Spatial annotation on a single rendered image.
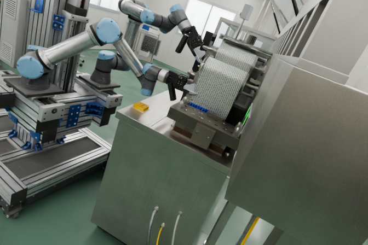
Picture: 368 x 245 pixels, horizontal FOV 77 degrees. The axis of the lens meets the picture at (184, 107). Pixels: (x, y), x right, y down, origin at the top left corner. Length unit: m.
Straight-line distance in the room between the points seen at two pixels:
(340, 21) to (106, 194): 1.42
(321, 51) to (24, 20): 1.75
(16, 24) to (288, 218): 1.81
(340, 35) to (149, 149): 1.01
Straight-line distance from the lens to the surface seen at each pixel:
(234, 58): 1.52
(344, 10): 0.46
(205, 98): 1.33
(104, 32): 1.28
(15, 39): 1.92
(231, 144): 1.17
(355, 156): 0.49
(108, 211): 1.62
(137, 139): 1.26
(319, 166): 0.49
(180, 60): 7.25
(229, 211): 1.77
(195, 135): 1.17
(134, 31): 1.82
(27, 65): 1.37
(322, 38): 0.46
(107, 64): 1.81
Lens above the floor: 1.44
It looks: 19 degrees down
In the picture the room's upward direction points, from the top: 21 degrees clockwise
